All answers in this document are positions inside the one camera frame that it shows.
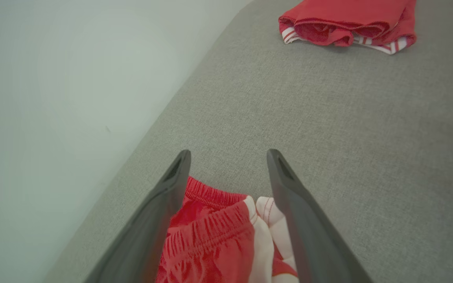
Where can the red Bulls shorts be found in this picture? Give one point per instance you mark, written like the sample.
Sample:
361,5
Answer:
210,243

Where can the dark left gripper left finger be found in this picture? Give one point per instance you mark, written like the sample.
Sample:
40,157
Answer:
148,228

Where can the grey fabric sofa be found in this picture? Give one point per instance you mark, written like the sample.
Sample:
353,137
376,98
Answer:
368,157

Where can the red Bulls 23 jersey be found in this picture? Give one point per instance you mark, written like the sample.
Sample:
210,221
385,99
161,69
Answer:
348,19

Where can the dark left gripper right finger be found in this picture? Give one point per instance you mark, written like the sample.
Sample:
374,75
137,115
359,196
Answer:
313,236

